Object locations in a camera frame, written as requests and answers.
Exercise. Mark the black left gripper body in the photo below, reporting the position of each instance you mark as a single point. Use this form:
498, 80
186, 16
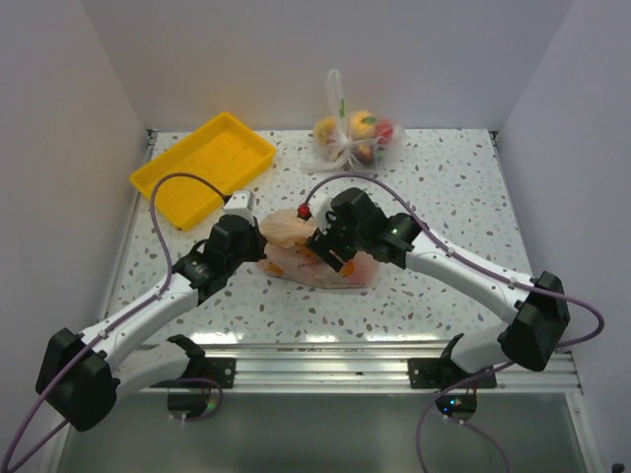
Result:
251, 250

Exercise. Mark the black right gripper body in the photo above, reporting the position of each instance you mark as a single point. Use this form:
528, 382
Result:
334, 235

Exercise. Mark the orange banana print plastic bag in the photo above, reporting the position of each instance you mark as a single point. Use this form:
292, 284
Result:
288, 257

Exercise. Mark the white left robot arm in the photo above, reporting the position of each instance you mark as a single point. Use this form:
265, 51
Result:
76, 376

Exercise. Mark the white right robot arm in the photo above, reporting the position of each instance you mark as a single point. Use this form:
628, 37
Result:
531, 311

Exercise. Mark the clear plastic bag of fruit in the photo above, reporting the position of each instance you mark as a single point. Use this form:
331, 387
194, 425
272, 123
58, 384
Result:
357, 139

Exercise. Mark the yellow plastic tray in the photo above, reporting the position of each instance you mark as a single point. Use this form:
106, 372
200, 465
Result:
224, 152

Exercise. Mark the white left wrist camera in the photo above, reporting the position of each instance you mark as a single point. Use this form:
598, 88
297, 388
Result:
241, 204

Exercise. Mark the aluminium mounting rail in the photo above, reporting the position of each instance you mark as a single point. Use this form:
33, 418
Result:
367, 367

